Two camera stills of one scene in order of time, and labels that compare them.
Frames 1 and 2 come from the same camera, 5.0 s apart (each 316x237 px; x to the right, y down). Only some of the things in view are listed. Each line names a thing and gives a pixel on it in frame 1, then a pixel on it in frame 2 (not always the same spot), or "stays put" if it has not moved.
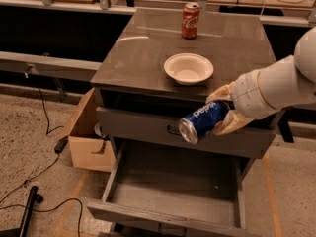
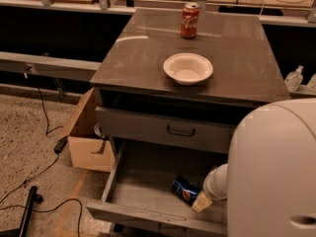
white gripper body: x=253 y=94 to x=210 y=185
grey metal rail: x=49 y=64 stays put
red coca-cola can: x=191 y=20 stays put
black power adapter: x=61 y=144 stays put
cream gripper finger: x=233 y=120 to x=202 y=202
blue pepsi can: x=197 y=124 to x=185 y=189
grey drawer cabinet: x=155 y=185 stays put
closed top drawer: x=128 y=126 stays put
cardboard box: x=89 y=150 stays put
